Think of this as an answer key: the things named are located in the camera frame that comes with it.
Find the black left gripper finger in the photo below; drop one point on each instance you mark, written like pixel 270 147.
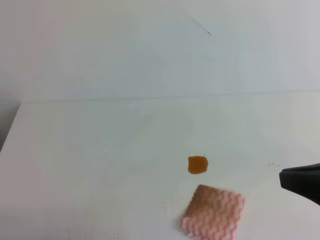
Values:
pixel 303 181

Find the brown coffee stain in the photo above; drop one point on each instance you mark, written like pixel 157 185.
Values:
pixel 197 164

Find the red white striped rag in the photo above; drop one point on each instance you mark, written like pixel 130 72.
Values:
pixel 212 214

